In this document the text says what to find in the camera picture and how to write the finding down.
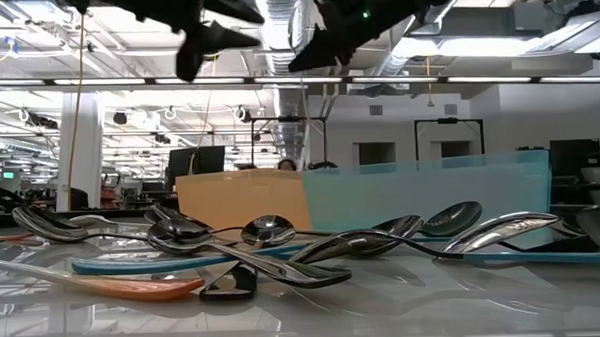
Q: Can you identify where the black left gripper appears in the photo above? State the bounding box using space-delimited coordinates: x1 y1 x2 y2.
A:
123 0 269 86

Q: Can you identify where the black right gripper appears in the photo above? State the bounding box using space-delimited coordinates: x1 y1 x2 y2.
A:
286 0 428 74

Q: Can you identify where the black-handled silver spoon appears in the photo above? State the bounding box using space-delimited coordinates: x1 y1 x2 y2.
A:
143 203 193 225
10 201 151 247
145 211 354 297
211 219 376 243
196 214 300 302

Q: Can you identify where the black light strip bar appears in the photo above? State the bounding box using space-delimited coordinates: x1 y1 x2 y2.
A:
0 56 600 106

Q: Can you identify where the black computer monitor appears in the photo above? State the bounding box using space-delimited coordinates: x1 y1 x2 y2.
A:
164 144 228 190

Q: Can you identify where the ceiling light panel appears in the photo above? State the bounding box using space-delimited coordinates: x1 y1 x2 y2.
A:
522 7 600 58
390 32 540 64

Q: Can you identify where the teal plastic tray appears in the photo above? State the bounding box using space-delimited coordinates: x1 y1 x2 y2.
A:
302 149 554 249

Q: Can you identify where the orange plastic tray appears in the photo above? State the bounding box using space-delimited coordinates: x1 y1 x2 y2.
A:
174 166 313 244

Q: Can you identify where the white pillar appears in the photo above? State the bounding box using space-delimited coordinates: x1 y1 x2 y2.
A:
51 92 106 213

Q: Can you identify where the corrugated silver ventilation duct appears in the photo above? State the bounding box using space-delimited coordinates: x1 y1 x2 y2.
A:
252 0 317 166

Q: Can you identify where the black rig frame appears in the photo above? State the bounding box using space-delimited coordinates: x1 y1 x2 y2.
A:
413 115 486 161
249 114 330 172

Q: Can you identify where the smooth silver ventilation duct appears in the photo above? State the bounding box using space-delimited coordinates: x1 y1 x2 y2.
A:
373 1 478 77

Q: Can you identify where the teal-handled silver spoon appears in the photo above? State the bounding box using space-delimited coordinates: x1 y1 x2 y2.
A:
411 230 600 260
287 220 600 278
70 214 427 279
418 200 485 240

